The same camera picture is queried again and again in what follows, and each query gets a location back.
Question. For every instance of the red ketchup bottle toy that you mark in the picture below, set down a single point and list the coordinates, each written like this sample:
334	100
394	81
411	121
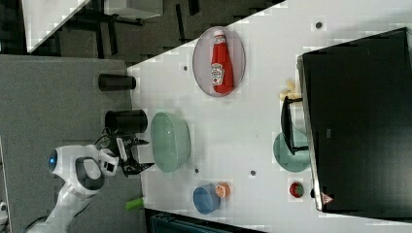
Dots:
221	66

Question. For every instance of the green oval strainer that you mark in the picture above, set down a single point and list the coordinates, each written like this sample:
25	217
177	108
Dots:
170	141

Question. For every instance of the orange slice toy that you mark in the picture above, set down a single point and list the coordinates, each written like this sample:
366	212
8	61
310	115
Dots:
222	189

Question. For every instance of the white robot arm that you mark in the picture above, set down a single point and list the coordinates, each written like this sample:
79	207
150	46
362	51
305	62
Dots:
84	170

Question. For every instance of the yellow plush banana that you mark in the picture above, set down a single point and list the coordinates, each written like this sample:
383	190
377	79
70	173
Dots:
290	92

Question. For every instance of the grey round plate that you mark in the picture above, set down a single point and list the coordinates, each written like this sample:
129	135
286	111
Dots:
202	56

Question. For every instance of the black toaster oven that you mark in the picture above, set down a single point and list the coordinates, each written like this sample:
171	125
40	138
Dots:
356	100

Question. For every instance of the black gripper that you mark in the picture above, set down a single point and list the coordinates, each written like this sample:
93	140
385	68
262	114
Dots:
125	162

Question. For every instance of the blue cup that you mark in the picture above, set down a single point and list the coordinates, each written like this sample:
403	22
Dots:
205	199

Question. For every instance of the red strawberry toy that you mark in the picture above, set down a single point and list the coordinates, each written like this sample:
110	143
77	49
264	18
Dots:
296	190

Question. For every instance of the green marker handle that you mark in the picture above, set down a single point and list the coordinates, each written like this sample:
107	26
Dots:
133	204

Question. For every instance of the light green cup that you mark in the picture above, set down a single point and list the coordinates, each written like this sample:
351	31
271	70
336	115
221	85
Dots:
296	161

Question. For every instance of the black cylinder post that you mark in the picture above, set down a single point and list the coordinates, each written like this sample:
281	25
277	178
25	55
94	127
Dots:
109	82

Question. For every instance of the black cylinder cup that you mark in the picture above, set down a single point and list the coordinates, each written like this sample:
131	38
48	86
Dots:
126	122

